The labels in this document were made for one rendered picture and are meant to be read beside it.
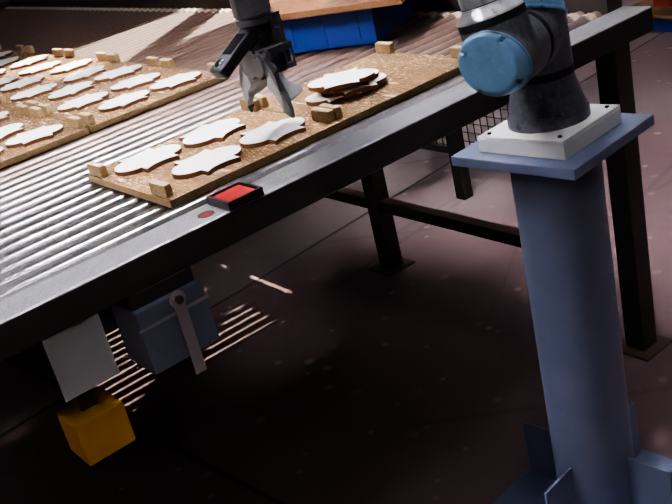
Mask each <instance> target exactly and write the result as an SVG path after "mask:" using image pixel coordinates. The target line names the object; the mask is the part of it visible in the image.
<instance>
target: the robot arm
mask: <svg viewBox="0 0 672 504"><path fill-rule="evenodd" d="M229 2H230V6H231V10H232V13H233V17H234V18H235V19H236V20H235V22H236V26H237V27H238V28H240V29H239V30H238V31H237V33H236V34H235V36H234V37H233V38H232V40H231V41H230V42H229V44H228V45H227V47H226V48H225V49H224V51H223V52H222V54H221V55H220V56H219V58H218V59H217V60H216V62H215V63H214V65H213V66H212V67H211V69H210V73H211V74H212V75H213V76H214V77H215V78H220V79H228V78H229V77H230V76H231V74H232V73H233V72H234V70H235V69H236V67H237V66H238V65H239V63H240V62H241V63H240V67H239V76H240V83H241V87H242V92H243V96H244V100H245V103H246V106H247V108H248V110H249V111H250V112H253V110H254V96H255V95H256V94H258V93H259V92H260V91H262V90H263V89H264V88H265V87H266V86H268V88H269V89H270V91H271V92H272V93H273V94H274V95H275V97H276V99H277V102H278V103H279V104H280V105H281V107H282V110H283V112H284V113H285V114H287V115H288V116H289V117H291V118H292V119H293V118H295V113H294V108H293V105H292V102H291V101H292V100H294V99H295V98H296V97H297V96H298V95H299V94H300V93H301V92H302V91H303V87H302V85H301V84H300V83H298V82H290V81H288V80H287V78H286V77H285V75H284V74H282V73H280V72H283V71H285V70H287V69H289V68H292V67H294V66H297V63H296V59H295V54H294V50H293V46H292V42H291V40H286V37H285V33H284V29H283V25H282V21H281V17H280V13H279V10H276V11H271V10H270V9H271V6H270V2H269V0H229ZM458 3H459V6H460V8H461V11H462V13H461V17H460V19H459V21H458V23H457V28H458V31H459V33H460V36H461V39H462V42H463V43H462V45H461V48H460V52H459V54H458V65H459V70H460V72H461V75H462V77H463V78H464V80H465V81H466V82H467V83H468V85H469V86H470V87H472V88H473V89H474V90H476V91H478V92H480V93H482V94H484V95H487V96H492V97H501V96H506V95H509V94H510V96H509V107H508V112H507V123H508V128H509V129H510V130H511V131H513V132H516V133H522V134H536V133H546V132H552V131H557V130H561V129H565V128H568V127H571V126H574V125H576V124H578V123H581V122H582V121H584V120H586V119H587V118H588V117H589V116H590V114H591V110H590V103H589V100H588V98H587V97H586V96H585V95H584V92H583V90H582V87H581V85H580V83H579V81H578V78H577V76H576V74H575V69H574V62H573V55H572V48H571V41H570V34H569V27H568V20H567V9H566V8H565V3H564V0H458ZM289 48H291V52H292V56H293V61H292V59H291V55H290V51H289Z"/></svg>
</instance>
